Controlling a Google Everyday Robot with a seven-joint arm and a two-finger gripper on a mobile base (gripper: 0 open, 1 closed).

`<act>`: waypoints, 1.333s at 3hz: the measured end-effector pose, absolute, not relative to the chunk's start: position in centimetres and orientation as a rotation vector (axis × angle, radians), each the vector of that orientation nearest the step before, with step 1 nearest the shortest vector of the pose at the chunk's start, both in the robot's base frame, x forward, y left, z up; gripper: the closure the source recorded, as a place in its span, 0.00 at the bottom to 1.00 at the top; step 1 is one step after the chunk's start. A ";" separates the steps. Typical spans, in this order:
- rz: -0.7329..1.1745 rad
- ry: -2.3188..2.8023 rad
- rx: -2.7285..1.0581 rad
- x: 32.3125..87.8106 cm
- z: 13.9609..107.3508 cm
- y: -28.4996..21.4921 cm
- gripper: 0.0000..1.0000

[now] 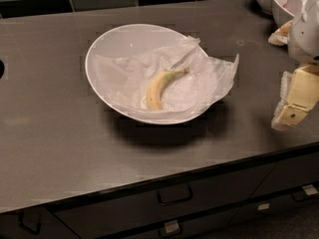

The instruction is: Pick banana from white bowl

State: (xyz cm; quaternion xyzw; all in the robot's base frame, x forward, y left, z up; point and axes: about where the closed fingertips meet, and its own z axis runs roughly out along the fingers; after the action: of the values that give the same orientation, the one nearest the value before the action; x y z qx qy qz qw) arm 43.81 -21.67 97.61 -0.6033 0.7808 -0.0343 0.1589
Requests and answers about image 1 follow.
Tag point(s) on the white tissue paper sheet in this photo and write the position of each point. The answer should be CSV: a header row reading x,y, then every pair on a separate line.
x,y
199,81

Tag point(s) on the dark lower drawer front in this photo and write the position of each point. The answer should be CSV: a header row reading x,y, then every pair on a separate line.
x,y
191,225

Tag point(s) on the dark top drawer front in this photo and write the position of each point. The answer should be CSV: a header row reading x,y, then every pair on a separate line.
x,y
115,216

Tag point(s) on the yellow banana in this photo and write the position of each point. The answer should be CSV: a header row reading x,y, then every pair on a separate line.
x,y
157,85

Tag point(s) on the large white bowl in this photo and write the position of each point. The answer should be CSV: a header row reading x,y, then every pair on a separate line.
x,y
130,40

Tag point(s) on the black lower drawer handle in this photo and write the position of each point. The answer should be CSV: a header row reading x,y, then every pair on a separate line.
x,y
169,229

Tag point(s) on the white bowl at back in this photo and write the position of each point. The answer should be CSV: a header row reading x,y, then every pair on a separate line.
x,y
282,4

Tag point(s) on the black top drawer handle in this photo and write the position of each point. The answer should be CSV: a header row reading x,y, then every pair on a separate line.
x,y
174,195

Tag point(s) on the dark drawer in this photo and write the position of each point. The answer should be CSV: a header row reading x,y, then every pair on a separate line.
x,y
289,173
191,225
115,216

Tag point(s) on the black right drawer handle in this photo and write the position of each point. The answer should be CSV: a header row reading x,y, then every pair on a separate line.
x,y
307,192

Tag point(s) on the black left door handle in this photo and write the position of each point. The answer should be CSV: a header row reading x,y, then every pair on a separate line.
x,y
32,227

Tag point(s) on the dark left cabinet door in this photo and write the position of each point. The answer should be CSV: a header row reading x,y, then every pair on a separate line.
x,y
51,227

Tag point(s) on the dark right drawer front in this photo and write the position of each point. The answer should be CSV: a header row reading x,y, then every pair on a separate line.
x,y
289,173

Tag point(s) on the black drawer handle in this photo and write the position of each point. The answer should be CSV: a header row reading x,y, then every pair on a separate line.
x,y
174,195
307,192
169,229

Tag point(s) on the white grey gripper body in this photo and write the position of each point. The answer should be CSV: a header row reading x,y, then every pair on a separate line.
x,y
305,37

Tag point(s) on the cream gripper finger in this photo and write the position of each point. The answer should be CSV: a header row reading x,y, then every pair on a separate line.
x,y
280,36
299,93

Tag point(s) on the white label on drawer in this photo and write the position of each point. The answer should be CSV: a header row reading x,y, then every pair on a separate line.
x,y
263,206

